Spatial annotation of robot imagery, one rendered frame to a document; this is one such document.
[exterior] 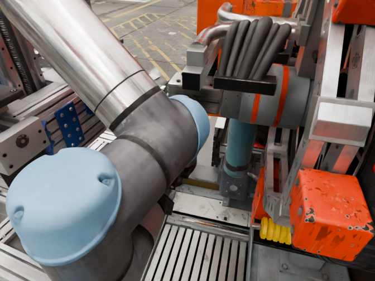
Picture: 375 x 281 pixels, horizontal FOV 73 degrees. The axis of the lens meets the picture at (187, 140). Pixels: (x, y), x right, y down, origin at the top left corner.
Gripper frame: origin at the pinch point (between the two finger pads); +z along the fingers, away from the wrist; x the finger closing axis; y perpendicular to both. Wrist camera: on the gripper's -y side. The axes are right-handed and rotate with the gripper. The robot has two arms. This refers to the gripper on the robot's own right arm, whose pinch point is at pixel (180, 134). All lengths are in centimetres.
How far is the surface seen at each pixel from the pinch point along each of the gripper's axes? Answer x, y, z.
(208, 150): 8, -83, 93
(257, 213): -20.4, -34.1, 11.1
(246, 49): -10.6, 18.3, -1.8
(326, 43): -20.5, 20.1, -2.3
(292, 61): -37, -33, 140
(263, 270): -27, -60, 8
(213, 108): -6.6, 8.4, -2.4
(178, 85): -0.5, 11.8, -2.4
